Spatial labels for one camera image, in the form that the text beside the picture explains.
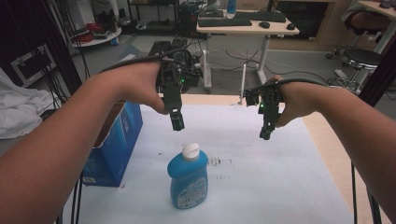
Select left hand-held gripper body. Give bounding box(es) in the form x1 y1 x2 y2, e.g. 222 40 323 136
156 49 204 112

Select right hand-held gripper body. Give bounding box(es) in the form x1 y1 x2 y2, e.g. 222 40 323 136
244 81 286 118

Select blue bottle with white cap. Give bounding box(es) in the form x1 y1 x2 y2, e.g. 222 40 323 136
166 142 210 210

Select person's right hand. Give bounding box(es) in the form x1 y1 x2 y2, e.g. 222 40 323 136
268 75 316 129

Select person's left hand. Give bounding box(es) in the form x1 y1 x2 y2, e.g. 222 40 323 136
116 61 168 115

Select black device on floor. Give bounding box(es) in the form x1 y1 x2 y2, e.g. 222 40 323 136
148 38 190 59

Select white table mat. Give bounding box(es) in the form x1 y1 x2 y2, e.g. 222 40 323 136
61 104 355 224

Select blue cardboard box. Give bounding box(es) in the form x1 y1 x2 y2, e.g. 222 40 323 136
81 100 144 188

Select light wooden desk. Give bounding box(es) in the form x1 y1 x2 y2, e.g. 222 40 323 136
195 8 301 91

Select black keyboard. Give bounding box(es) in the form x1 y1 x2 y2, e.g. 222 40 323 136
197 17 253 28
233 10 287 23

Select round white side table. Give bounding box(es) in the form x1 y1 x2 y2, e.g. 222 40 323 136
72 26 122 49

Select brown office chair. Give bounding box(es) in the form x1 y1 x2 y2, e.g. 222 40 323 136
340 3 394 36

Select white framed monitor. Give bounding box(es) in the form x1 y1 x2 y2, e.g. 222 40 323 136
9 44 58 89

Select white cloth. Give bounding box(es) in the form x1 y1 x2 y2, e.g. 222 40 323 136
0 67 56 140

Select white upright post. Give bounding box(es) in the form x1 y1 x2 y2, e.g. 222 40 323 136
238 63 248 105

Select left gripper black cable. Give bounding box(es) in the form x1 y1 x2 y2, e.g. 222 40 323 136
100 47 191 73

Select red cable coil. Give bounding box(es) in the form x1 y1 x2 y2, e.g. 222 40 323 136
74 32 95 44

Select black hanging cables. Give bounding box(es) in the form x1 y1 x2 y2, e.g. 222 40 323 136
350 161 383 224
55 174 84 224

